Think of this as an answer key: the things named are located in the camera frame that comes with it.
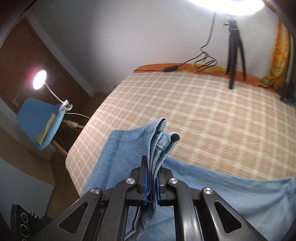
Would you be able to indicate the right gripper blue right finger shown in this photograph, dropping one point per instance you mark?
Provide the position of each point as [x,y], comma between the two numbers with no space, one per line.
[162,188]

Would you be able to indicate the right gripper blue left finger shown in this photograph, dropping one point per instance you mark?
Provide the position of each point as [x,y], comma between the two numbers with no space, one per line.
[143,181]

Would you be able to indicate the blue denim pants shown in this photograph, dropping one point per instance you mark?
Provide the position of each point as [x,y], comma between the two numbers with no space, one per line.
[205,204]

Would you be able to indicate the checkered beige bed blanket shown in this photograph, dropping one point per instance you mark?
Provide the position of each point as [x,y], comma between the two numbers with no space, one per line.
[246,131]

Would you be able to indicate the yellow striped folded cloth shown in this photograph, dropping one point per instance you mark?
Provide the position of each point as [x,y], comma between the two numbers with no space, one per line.
[42,135]

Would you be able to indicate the blue plastic chair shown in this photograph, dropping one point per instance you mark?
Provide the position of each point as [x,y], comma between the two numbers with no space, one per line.
[33,117]

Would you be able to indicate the orange bed sheet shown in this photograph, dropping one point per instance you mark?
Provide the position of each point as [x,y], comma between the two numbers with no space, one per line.
[215,71]

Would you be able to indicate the folded silver tripod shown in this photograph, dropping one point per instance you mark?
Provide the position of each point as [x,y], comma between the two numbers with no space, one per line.
[287,88]

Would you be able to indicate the orange patterned cloth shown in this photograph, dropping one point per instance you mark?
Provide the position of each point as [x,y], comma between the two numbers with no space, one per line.
[279,58]

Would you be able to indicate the brown wooden door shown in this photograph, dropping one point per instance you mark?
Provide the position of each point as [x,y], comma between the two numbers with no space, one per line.
[29,69]

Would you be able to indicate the white ring light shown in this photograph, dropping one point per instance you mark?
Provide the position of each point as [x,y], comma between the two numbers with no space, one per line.
[232,8]

